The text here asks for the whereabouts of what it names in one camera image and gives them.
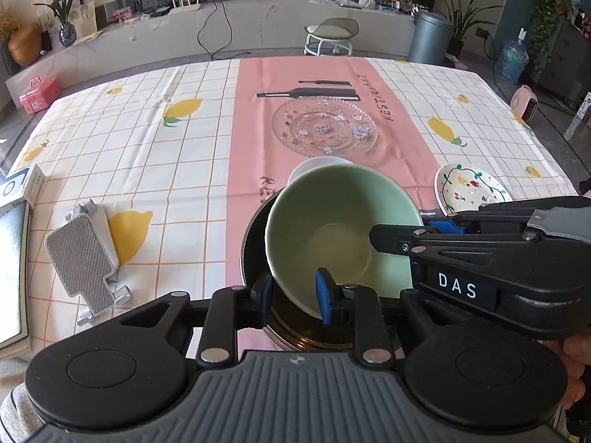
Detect pink printed table cloth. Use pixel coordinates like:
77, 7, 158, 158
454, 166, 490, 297
224, 55, 446, 356

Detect small white sticker plate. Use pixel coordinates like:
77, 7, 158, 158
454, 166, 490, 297
288, 156, 356, 188

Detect white grey phone stand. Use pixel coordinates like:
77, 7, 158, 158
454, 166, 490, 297
45, 199, 132, 328

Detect pink storage box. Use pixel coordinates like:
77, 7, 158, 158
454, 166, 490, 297
18, 76, 62, 115

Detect person's right hand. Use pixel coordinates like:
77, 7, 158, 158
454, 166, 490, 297
551, 332, 591, 430

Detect grey trash can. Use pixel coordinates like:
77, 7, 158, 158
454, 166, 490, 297
409, 11, 455, 65

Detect blue water bottle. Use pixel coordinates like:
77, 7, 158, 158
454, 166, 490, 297
496, 28, 529, 81

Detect dried yellow flowers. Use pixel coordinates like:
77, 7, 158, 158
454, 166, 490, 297
0, 9, 21, 42

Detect clear glass plate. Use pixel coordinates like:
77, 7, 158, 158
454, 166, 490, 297
271, 97, 379, 157

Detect blue steel-lined bowl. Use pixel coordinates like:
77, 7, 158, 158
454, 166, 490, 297
239, 203, 416, 354

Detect white painted fruit plate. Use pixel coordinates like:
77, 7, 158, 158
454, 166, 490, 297
434, 162, 512, 217

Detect green ceramic bowl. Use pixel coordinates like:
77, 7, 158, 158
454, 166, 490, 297
264, 162, 424, 321

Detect marble television console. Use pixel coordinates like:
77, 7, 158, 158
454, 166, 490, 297
4, 0, 416, 97

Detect trailing vine plant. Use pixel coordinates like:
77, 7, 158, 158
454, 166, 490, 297
508, 0, 573, 61

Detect sketch picture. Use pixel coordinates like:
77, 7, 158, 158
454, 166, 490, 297
74, 0, 98, 38

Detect grey round stool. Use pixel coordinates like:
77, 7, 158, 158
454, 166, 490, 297
304, 17, 360, 56

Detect black power cable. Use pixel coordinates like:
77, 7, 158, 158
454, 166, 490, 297
198, 0, 241, 61

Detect person's grey striped clothing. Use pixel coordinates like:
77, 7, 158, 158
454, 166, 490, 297
0, 381, 47, 443

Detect brown round vase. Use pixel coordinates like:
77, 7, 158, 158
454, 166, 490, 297
8, 24, 43, 66

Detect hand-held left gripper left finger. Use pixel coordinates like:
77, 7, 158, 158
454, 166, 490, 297
117, 273, 278, 366

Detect dark grey cabinet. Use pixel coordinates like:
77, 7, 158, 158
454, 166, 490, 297
538, 18, 591, 107

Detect pink small heater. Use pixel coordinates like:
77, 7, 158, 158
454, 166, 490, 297
510, 84, 541, 124

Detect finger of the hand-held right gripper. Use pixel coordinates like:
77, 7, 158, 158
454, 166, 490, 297
422, 212, 481, 236
369, 225, 455, 255

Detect plant in blue vase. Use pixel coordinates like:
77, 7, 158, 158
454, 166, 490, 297
34, 0, 88, 48

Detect potted long-leaf plant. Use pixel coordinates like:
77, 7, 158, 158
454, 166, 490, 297
431, 0, 504, 58

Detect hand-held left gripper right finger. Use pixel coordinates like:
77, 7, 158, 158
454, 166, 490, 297
315, 268, 444, 366

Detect tablet screen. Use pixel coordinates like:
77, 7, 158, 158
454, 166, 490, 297
0, 203, 31, 349

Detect white small box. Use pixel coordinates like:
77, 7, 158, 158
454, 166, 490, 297
0, 165, 44, 208

